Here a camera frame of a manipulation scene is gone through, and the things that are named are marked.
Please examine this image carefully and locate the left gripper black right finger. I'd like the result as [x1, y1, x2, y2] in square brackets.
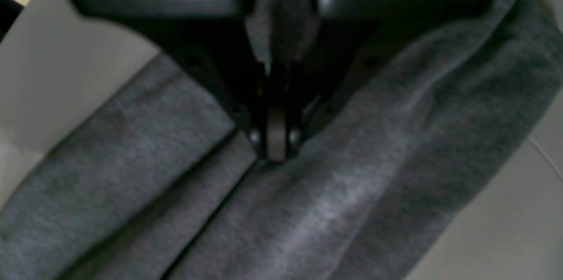
[277, 0, 492, 160]

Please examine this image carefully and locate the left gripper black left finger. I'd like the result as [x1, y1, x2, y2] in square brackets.
[70, 0, 276, 160]

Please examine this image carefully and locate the grey T-shirt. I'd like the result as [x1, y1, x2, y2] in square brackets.
[1, 0, 562, 280]

